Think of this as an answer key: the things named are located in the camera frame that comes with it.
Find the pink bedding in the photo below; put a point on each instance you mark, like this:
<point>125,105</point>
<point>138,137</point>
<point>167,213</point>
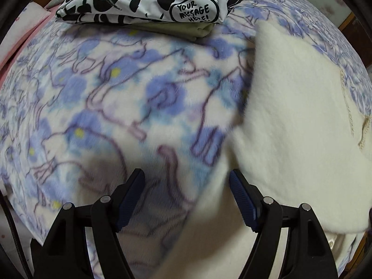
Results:
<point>31,18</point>

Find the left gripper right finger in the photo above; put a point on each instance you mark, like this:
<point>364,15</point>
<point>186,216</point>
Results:
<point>307,253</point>

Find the blue cat-print fleece blanket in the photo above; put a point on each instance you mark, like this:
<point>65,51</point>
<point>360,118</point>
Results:
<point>82,106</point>

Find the cream fleece jacket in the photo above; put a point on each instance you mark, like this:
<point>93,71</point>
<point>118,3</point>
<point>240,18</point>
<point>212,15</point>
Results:
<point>302,140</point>

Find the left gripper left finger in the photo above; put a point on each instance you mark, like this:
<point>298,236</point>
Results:
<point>65,250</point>

